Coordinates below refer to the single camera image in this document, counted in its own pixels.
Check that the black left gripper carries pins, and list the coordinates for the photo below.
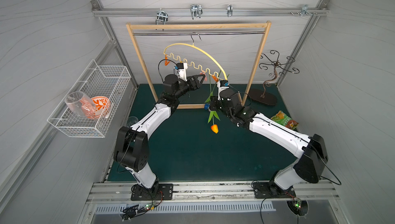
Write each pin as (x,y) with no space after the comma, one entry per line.
(191,82)

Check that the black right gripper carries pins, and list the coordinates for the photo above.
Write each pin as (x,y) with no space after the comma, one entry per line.
(218,104)

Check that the pink clothes peg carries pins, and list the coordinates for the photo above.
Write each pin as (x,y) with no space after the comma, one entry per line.
(204,77)

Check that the orange clothes peg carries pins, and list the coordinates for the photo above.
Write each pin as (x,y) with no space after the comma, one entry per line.
(215,78)
(167,61)

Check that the orange tulip green stem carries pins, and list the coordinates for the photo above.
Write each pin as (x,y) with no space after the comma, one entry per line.
(212,116)

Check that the blue tulip green stem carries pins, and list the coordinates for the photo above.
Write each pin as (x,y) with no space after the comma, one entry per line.
(208,100)

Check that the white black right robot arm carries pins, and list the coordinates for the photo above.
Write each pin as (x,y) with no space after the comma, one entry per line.
(310,151)

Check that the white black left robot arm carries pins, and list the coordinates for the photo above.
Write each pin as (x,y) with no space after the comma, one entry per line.
(132,143)

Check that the yellow wavy clothes hanger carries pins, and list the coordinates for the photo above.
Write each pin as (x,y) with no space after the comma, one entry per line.
(183,49)

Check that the green snack bag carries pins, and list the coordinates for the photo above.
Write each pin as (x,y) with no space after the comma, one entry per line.
(284,120)

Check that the metal rack rod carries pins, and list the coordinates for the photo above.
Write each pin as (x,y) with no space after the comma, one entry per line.
(200,34)

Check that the metal hook clamp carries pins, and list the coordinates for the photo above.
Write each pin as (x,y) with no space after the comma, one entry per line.
(196,11)
(304,11)
(161,18)
(229,10)

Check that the clear drinking glass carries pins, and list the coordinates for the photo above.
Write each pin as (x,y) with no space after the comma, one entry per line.
(131,121)

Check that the orange patterned bowl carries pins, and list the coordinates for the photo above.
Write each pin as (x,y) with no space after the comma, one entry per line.
(103,106)

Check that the clear glass pitcher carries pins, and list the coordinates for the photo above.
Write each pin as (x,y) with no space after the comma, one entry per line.
(80,104)

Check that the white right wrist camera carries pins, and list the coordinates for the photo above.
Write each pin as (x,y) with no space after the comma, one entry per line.
(221,87)

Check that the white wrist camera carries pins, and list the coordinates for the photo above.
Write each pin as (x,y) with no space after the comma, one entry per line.
(181,69)
(221,87)

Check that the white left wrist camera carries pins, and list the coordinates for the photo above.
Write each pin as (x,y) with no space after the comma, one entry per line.
(181,69)

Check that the aluminium top rail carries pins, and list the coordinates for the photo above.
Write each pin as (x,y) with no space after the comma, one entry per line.
(207,12)

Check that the copper wire cup stand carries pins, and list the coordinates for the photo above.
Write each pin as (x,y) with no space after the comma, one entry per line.
(279,69)

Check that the wooden clothes rack frame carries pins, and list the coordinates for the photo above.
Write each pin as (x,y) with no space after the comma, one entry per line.
(196,27)

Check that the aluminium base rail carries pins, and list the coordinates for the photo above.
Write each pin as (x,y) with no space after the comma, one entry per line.
(209,191)

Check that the white wire basket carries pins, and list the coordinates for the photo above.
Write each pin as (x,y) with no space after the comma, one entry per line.
(110,81)

